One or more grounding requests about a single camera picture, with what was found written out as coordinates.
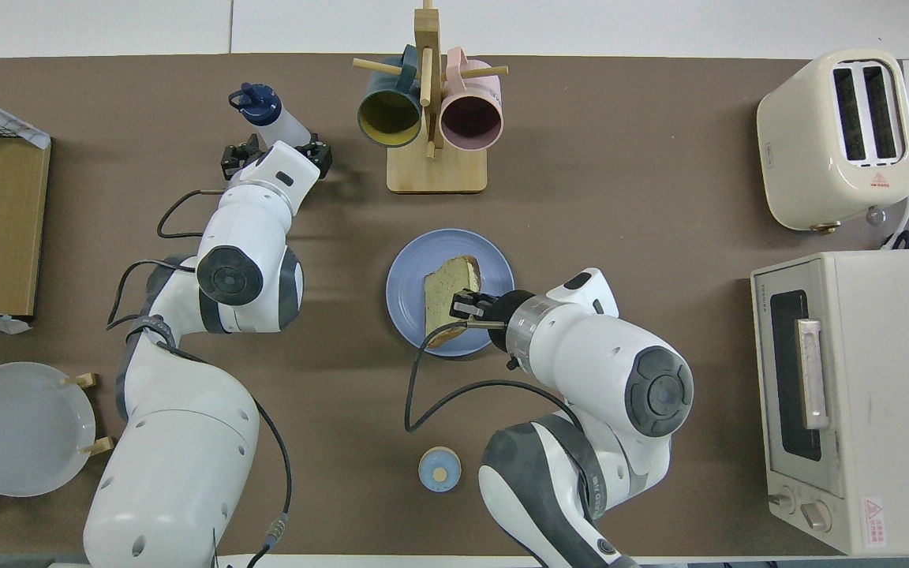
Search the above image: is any white toaster oven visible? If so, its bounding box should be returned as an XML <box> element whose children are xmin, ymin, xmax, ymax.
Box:
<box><xmin>750</xmin><ymin>249</ymin><xmax>909</xmax><ymax>556</ymax></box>

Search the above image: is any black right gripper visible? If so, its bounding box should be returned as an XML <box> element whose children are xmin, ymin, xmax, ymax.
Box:
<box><xmin>452</xmin><ymin>290</ymin><xmax>534</xmax><ymax>352</ymax></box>

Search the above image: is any translucent seasoning bottle blue cap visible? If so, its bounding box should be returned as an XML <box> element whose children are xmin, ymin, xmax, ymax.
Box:
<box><xmin>228</xmin><ymin>82</ymin><xmax>313</xmax><ymax>151</ymax></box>

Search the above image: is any cream two-slot toaster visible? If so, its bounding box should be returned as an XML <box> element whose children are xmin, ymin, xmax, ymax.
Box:
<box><xmin>756</xmin><ymin>49</ymin><xmax>909</xmax><ymax>236</ymax></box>

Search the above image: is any blue round plate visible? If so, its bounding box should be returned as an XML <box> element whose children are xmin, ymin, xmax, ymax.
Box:
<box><xmin>386</xmin><ymin>229</ymin><xmax>516</xmax><ymax>357</ymax></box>

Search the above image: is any toasted bread slice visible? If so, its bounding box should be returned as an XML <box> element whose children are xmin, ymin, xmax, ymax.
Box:
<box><xmin>423</xmin><ymin>254</ymin><xmax>483</xmax><ymax>349</ymax></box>

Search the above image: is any toaster power cable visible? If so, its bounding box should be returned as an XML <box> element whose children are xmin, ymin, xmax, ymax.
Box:
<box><xmin>881</xmin><ymin>193</ymin><xmax>909</xmax><ymax>250</ymax></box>

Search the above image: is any brown table mat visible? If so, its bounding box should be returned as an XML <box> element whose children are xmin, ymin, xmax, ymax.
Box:
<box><xmin>0</xmin><ymin>54</ymin><xmax>909</xmax><ymax>557</ymax></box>

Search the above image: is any pink mug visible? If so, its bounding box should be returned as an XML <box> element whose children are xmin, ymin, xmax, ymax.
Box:
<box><xmin>439</xmin><ymin>47</ymin><xmax>504</xmax><ymax>152</ymax></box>

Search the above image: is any wooden mug tree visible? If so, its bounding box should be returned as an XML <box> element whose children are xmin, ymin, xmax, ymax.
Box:
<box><xmin>352</xmin><ymin>0</ymin><xmax>509</xmax><ymax>195</ymax></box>

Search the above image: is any wooden plate rack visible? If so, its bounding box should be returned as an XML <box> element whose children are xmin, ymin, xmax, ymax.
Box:
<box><xmin>0</xmin><ymin>372</ymin><xmax>114</xmax><ymax>498</ymax></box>

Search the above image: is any dark teal mug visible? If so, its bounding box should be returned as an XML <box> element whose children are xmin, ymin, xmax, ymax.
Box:
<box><xmin>357</xmin><ymin>45</ymin><xmax>424</xmax><ymax>149</ymax></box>

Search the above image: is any small blue round lid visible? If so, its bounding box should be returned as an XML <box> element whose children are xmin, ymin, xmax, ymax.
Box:
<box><xmin>418</xmin><ymin>447</ymin><xmax>462</xmax><ymax>494</ymax></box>

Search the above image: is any grey plate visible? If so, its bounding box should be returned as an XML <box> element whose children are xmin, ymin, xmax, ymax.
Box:
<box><xmin>0</xmin><ymin>362</ymin><xmax>97</xmax><ymax>498</ymax></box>

